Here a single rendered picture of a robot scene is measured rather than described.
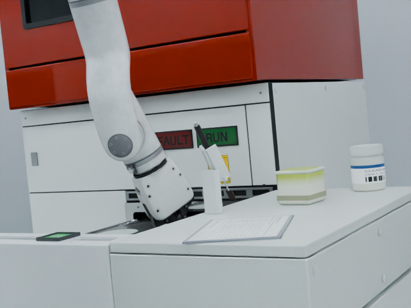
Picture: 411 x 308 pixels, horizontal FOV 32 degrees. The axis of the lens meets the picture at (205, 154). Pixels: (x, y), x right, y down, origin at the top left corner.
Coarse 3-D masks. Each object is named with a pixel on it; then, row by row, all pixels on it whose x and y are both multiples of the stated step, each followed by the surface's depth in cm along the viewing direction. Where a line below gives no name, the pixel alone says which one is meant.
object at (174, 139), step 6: (174, 132) 181; (180, 132) 180; (186, 132) 179; (162, 138) 183; (168, 138) 182; (174, 138) 181; (180, 138) 180; (186, 138) 179; (162, 144) 183; (168, 144) 182; (174, 144) 181; (180, 144) 180; (186, 144) 179
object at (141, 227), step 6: (132, 222) 181; (138, 222) 181; (144, 222) 180; (150, 222) 179; (114, 228) 174; (120, 228) 173; (126, 228) 173; (132, 228) 172; (138, 228) 171; (144, 228) 170; (150, 228) 169
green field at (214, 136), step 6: (204, 132) 176; (210, 132) 175; (216, 132) 175; (222, 132) 174; (228, 132) 173; (234, 132) 172; (198, 138) 177; (210, 138) 176; (216, 138) 175; (222, 138) 174; (228, 138) 173; (234, 138) 172; (198, 144) 178; (210, 144) 176; (216, 144) 175; (222, 144) 174
